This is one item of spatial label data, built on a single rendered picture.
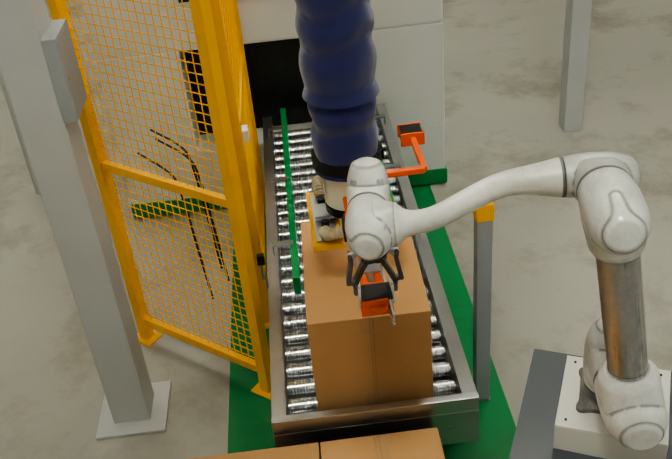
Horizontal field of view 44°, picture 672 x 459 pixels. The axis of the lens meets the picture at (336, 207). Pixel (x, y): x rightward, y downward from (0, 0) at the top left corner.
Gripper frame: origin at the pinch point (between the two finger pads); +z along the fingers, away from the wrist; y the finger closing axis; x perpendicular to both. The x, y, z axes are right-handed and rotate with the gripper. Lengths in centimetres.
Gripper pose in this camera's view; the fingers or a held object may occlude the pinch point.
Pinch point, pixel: (376, 294)
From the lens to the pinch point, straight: 227.9
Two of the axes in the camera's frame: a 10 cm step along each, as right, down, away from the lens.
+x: 0.9, 5.3, -8.4
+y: -9.9, 1.2, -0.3
